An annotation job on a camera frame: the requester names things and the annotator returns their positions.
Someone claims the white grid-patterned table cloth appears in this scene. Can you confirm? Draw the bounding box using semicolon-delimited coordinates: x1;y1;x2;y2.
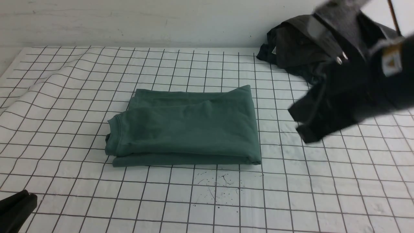
0;46;414;233

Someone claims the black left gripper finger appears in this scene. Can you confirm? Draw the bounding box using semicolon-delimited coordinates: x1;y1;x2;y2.
0;189;38;233

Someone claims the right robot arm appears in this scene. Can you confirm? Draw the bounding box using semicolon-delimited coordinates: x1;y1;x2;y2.
288;18;413;144

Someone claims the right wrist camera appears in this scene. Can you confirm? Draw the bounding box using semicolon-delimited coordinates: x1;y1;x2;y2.
307;0;368;58

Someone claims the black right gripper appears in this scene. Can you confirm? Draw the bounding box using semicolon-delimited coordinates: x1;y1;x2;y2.
288;19;388;144

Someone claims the dark grey garment pile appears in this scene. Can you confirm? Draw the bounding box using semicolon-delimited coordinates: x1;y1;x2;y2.
257;12;403;87

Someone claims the green long-sleeved shirt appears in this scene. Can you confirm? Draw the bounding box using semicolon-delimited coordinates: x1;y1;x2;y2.
104;85;262;168

